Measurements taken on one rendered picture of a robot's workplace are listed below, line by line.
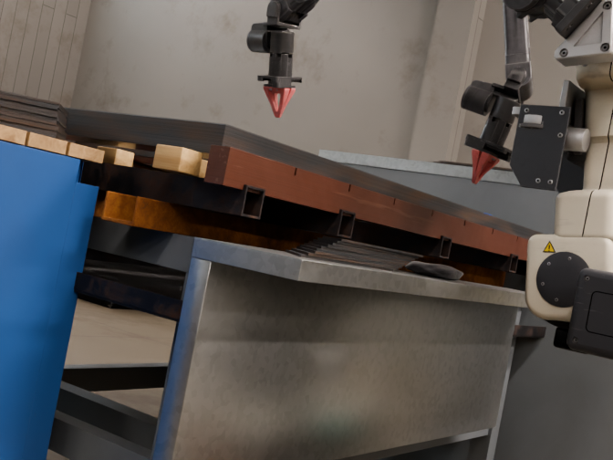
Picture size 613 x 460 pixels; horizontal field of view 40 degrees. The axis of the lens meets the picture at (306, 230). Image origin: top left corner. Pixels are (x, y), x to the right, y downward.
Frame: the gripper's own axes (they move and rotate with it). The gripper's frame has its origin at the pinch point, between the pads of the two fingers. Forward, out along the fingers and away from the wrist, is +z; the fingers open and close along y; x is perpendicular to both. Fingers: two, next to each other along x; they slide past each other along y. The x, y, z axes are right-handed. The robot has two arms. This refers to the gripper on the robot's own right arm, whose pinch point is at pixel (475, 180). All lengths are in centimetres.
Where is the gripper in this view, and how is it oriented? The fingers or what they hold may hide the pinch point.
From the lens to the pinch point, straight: 198.6
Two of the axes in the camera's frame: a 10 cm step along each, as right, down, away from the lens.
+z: -3.7, 9.2, 1.2
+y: 7.5, 3.7, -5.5
